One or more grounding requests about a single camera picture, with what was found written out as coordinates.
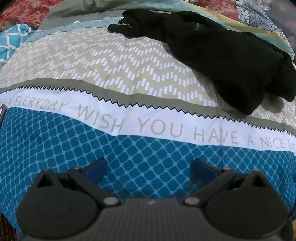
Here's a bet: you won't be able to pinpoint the patterned teal beige bedsheet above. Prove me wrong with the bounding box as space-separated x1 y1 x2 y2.
0 0 296 232

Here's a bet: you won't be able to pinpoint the red floral patchwork quilt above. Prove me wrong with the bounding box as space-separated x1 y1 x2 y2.
1 0 239 31

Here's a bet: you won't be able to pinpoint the teal lattice pillow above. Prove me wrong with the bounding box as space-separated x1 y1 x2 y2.
0 24 35 67

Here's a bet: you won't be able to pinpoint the smartphone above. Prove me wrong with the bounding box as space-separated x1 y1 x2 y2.
0 104 7 126

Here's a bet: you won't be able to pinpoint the black pants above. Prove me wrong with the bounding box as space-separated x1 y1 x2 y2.
108 9 295 115

